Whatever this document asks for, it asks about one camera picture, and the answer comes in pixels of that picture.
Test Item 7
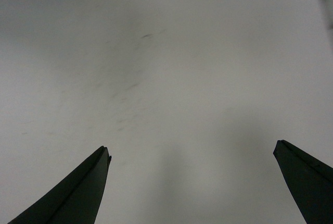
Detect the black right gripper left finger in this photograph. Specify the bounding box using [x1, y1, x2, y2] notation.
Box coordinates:
[10, 146, 112, 223]

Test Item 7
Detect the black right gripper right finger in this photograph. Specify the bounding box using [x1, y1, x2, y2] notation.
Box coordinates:
[273, 140, 332, 223]

